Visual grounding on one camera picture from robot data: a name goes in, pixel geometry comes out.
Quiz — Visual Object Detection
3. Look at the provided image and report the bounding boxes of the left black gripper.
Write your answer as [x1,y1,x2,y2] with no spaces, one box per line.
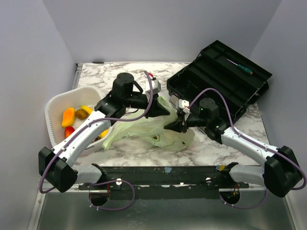
[124,92,171,119]

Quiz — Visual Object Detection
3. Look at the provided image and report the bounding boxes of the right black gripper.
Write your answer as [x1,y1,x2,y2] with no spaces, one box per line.
[164,111,209,133]

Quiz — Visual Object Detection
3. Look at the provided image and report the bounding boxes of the green plastic bag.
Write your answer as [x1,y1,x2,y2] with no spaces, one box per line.
[102,96,195,151]

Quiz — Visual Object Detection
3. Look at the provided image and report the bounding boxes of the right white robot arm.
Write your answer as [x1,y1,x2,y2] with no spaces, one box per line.
[164,95,303,197]

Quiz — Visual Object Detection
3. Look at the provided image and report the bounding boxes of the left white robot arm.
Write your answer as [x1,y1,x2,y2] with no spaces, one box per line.
[38,72,169,194]

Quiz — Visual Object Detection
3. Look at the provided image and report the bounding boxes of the yellow fake banana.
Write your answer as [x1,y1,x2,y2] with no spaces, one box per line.
[80,105,93,115]
[99,129,109,138]

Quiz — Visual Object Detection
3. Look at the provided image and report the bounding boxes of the brown fake kiwi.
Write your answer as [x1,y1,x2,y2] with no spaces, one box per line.
[74,109,88,120]

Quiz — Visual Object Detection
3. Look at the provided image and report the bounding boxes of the yellow black connector plug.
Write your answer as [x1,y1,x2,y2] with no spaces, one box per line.
[215,165,225,171]

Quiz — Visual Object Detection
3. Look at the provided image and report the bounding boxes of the white plastic basket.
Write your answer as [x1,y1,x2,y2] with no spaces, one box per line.
[45,86,106,146]

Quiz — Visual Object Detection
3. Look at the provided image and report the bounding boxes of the black plastic toolbox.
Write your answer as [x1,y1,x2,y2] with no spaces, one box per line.
[166,40,272,122]

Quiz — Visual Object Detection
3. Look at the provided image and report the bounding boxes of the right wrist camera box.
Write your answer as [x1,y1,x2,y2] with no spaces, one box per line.
[176,99,190,114]

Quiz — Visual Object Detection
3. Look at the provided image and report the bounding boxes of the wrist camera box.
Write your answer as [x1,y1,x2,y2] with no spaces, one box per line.
[176,99,190,114]
[145,73,161,101]

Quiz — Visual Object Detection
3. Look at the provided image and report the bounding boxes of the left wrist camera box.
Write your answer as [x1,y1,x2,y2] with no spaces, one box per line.
[145,73,161,101]

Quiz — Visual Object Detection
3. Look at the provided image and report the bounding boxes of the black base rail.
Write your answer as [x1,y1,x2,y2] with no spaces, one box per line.
[79,166,248,200]

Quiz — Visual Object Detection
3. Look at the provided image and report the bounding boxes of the green handled screwdriver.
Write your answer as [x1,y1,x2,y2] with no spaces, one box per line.
[226,58,253,75]

